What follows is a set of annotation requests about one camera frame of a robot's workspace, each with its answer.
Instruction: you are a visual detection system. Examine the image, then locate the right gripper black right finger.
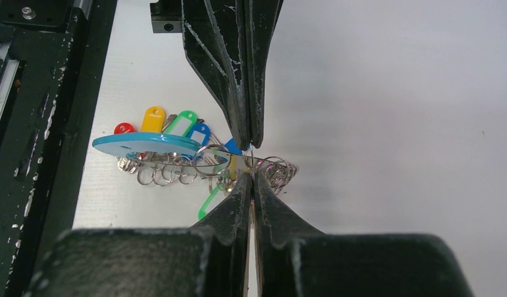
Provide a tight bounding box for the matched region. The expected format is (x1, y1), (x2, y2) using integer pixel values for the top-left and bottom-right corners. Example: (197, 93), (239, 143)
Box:
(253, 173), (473, 296)

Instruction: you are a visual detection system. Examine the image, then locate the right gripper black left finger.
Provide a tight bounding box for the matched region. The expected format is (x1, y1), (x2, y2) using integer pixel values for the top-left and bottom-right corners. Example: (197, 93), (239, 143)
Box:
(25, 173), (252, 296)

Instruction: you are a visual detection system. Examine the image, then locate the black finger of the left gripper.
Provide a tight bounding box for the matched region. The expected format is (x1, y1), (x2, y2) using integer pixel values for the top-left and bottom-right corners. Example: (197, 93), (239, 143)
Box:
(181, 1), (251, 150)
(244, 0), (284, 148)

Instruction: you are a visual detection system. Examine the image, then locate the blue keyring with keys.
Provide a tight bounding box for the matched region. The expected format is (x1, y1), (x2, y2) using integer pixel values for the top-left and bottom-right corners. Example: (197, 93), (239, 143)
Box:
(92, 106), (299, 219)

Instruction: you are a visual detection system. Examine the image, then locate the black mounting base rail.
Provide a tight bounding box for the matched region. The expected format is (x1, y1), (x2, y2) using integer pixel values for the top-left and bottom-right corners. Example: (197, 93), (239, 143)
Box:
(0, 1), (117, 296)

